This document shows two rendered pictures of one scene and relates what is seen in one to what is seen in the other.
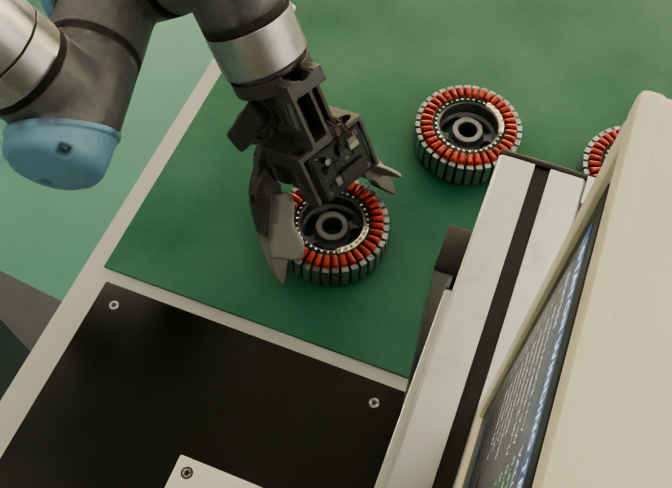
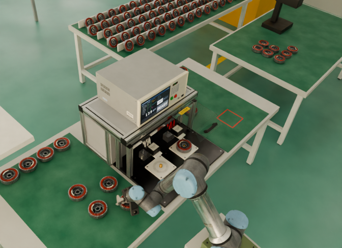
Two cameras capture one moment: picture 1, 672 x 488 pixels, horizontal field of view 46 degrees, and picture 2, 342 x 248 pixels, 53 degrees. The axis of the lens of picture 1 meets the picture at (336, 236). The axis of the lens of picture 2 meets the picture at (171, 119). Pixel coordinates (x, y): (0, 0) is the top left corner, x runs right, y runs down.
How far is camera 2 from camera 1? 1.91 m
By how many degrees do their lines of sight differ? 76
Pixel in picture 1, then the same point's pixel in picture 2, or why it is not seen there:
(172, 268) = not seen: hidden behind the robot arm
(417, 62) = (94, 230)
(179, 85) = not seen: outside the picture
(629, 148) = (141, 100)
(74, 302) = (170, 208)
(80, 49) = (158, 187)
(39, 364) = (177, 201)
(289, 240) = not seen: hidden behind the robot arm
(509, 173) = (126, 139)
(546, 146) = (85, 205)
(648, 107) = (140, 101)
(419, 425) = (143, 128)
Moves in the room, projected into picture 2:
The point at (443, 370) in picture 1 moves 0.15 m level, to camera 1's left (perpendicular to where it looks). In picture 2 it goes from (140, 130) to (163, 137)
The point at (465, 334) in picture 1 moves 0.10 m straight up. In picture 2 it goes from (137, 131) to (138, 119)
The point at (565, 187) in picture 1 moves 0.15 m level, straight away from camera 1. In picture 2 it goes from (123, 137) to (101, 149)
